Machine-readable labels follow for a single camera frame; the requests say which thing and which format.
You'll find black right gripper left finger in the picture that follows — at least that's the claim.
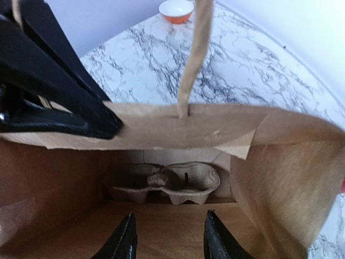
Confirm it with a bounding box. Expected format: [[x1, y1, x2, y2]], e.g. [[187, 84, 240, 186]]
[[91, 213, 137, 259]]

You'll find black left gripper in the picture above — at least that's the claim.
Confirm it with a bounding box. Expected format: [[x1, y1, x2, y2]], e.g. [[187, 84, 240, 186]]
[[1, 1, 123, 140]]

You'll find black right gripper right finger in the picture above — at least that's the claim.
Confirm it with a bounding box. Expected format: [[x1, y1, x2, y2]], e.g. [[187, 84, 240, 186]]
[[203, 210, 253, 259]]

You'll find brown cardboard cup carrier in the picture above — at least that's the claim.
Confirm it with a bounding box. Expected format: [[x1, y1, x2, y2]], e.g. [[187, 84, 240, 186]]
[[101, 162, 220, 205]]

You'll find brown paper bag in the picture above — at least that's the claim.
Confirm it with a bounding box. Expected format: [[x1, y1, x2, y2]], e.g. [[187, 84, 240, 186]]
[[1, 1, 344, 258]]

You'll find orange object behind left arm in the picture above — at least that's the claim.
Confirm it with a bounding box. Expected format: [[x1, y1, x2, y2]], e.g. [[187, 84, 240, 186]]
[[158, 0, 195, 24]]

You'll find red cylindrical holder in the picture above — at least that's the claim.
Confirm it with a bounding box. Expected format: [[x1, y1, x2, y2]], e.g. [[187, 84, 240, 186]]
[[340, 178, 345, 194]]

